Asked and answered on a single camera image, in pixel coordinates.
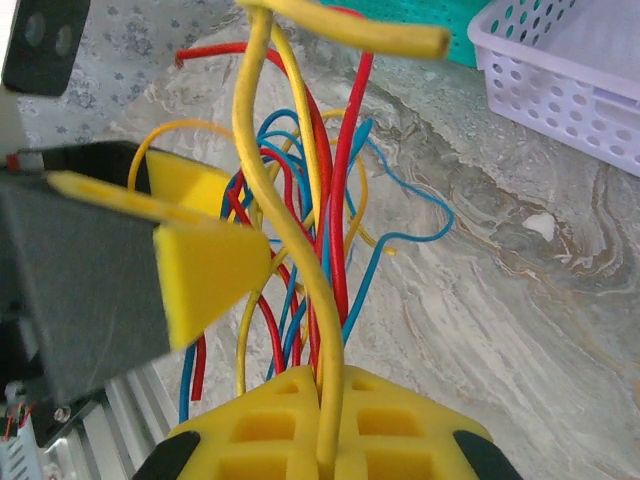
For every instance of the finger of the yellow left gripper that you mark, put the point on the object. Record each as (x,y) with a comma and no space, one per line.
(210,280)
(180,177)

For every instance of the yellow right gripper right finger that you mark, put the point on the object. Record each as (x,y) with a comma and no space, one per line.
(435,436)

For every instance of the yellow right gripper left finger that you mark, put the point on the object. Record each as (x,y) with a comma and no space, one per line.
(210,436)

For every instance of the teal plastic basket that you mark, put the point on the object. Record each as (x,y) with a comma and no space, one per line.
(400,20)

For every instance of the lavender plastic basket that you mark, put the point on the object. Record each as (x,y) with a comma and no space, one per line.
(550,65)

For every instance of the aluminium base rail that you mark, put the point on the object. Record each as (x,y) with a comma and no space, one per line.
(130,415)

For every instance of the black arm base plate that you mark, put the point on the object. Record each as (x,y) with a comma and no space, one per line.
(75,420)

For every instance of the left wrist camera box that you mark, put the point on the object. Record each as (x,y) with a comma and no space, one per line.
(45,55)

